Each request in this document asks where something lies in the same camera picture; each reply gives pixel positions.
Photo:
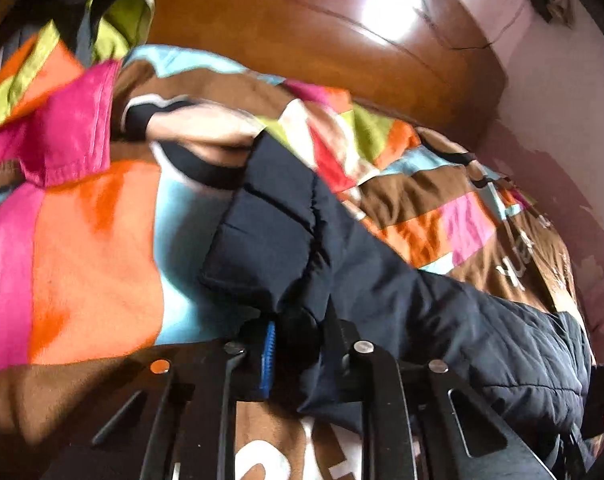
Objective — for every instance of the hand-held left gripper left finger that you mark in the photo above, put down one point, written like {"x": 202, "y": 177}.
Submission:
{"x": 267, "y": 360}

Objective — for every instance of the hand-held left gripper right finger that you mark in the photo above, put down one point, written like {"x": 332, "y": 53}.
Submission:
{"x": 379, "y": 390}

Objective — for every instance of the dark navy padded jacket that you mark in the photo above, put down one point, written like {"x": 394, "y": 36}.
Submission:
{"x": 382, "y": 280}

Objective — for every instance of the colourful patchwork brown quilt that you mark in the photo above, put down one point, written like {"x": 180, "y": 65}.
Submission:
{"x": 96, "y": 260}

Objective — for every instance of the wooden headboard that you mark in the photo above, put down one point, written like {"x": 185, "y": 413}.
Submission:
{"x": 292, "y": 20}

